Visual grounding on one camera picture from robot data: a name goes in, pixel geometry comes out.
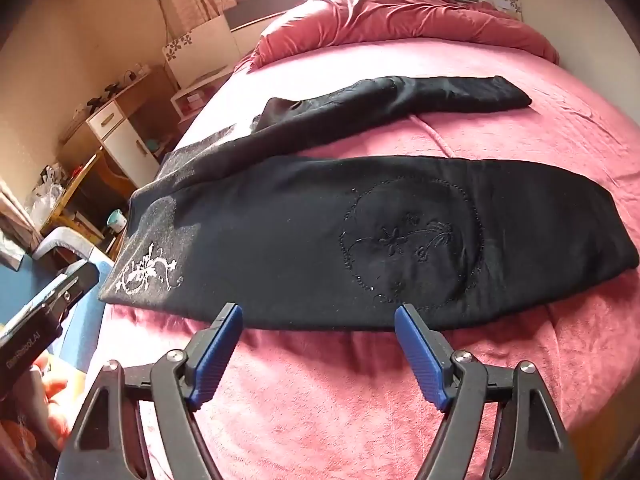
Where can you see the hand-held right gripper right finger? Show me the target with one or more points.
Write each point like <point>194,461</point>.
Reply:
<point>420,360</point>

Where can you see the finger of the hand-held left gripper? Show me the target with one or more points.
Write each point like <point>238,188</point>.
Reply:
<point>75,282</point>

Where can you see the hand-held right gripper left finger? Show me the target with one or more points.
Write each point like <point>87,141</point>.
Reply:
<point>215,355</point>

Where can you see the black pants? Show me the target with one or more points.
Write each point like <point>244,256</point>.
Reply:
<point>300,240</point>

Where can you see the person's left hand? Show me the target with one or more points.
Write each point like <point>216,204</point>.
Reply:
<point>52,395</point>

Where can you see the teal cup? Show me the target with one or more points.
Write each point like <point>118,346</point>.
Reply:
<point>116,220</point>

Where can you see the clear plastic bag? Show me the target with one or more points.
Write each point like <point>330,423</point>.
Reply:
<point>45,195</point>

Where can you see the white drawer cabinet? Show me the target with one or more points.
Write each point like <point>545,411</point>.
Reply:
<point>125,145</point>

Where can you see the small black device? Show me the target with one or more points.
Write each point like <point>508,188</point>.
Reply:
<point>107,94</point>

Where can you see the wooden desk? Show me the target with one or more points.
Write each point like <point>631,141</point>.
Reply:
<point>150,90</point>

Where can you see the white power strip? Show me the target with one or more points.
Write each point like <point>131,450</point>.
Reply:
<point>134,74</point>

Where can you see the white storage crate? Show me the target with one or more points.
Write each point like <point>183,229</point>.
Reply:
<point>190,92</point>

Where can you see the pink bed blanket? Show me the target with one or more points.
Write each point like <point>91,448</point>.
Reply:
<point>550,135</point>

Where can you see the white floral box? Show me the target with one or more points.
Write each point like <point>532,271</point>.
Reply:
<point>200,50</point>

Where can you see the red duvet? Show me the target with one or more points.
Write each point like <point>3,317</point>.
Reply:
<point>400,15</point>

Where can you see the white floral board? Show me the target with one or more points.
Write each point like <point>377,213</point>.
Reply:
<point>500,2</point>

